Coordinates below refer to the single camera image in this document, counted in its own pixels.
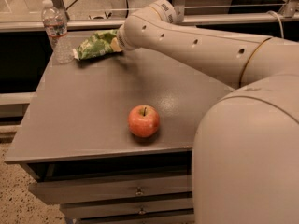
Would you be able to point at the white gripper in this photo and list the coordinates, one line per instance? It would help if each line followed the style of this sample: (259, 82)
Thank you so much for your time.
(121, 41)

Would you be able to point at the green jalapeno chip bag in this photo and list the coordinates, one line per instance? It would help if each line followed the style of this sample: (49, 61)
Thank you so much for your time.
(96, 45)

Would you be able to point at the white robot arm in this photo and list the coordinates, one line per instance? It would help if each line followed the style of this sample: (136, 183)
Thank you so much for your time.
(245, 156)

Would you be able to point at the clear plastic water bottle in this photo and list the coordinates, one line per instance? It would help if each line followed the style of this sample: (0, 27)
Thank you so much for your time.
(56, 30)

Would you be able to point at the red apple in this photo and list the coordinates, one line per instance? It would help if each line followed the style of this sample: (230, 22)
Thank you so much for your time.
(143, 121)

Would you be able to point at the grey drawer cabinet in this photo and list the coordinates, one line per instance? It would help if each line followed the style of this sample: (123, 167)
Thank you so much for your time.
(76, 125)

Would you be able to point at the top grey drawer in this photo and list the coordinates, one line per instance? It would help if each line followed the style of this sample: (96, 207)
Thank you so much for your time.
(109, 188)

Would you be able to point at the grey drawer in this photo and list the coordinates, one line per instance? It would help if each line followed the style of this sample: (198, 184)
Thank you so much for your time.
(109, 188)
(119, 209)
(163, 219)

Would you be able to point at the middle grey drawer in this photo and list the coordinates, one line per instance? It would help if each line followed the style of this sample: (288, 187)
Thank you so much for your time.
(119, 209)

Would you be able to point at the grey metal railing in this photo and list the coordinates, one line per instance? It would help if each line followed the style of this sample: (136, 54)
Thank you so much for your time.
(25, 15)

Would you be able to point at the bottom grey drawer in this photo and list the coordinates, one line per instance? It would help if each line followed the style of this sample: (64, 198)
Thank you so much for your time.
(163, 219)

